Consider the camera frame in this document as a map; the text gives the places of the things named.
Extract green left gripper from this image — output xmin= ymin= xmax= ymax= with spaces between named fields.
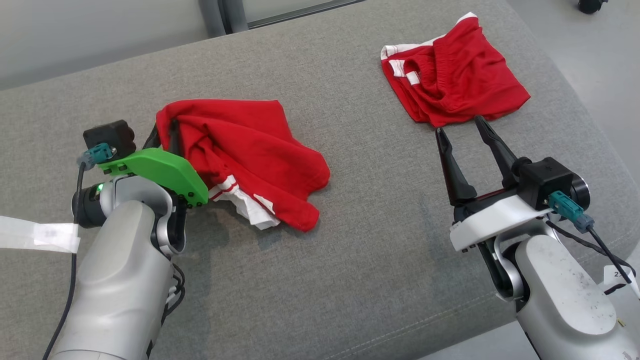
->
xmin=97 ymin=117 xmax=210 ymax=207

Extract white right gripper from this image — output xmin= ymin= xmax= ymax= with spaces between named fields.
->
xmin=435 ymin=115 xmax=551 ymax=253

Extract red shorts with white stripes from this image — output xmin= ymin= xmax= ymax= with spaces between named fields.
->
xmin=380 ymin=12 xmax=532 ymax=128

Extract red jersey with black number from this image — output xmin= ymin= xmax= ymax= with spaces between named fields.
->
xmin=155 ymin=99 xmax=332 ymax=233

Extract grey fabric sofa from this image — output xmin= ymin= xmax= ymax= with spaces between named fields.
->
xmin=0 ymin=0 xmax=640 ymax=360

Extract black caster wheel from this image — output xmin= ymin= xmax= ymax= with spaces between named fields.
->
xmin=577 ymin=0 xmax=609 ymax=15

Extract black cable with teal plug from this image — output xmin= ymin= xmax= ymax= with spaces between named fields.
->
xmin=42 ymin=143 xmax=115 ymax=360
xmin=547 ymin=191 xmax=640 ymax=296

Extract grey metal frame post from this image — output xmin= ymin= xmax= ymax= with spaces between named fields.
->
xmin=199 ymin=0 xmax=249 ymax=38

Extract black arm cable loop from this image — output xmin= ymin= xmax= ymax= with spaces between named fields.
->
xmin=160 ymin=260 xmax=187 ymax=326

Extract white paper cable tag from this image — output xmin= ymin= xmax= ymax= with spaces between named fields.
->
xmin=0 ymin=215 xmax=81 ymax=254
xmin=602 ymin=265 xmax=640 ymax=301

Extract dark grey floor rail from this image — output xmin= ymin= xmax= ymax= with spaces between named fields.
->
xmin=242 ymin=0 xmax=366 ymax=29

